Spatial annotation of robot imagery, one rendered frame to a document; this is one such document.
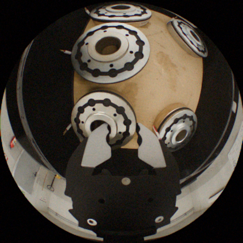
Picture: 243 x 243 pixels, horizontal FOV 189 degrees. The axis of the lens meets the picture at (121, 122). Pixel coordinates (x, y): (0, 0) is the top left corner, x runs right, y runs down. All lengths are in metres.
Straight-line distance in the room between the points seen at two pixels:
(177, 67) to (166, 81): 0.04
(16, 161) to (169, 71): 3.16
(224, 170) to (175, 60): 3.38
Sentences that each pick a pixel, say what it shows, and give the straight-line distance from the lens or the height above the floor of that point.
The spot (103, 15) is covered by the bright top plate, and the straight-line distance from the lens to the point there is 0.16.
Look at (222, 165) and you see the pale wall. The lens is 3.39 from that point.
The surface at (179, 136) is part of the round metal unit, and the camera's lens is 0.19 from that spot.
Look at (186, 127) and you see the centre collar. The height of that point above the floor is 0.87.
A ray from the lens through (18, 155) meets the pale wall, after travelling 3.07.
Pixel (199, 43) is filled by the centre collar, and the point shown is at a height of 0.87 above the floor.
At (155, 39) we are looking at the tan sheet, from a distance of 0.17.
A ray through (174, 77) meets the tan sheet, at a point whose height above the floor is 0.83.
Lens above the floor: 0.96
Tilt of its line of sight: 60 degrees down
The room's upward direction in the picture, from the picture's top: 180 degrees clockwise
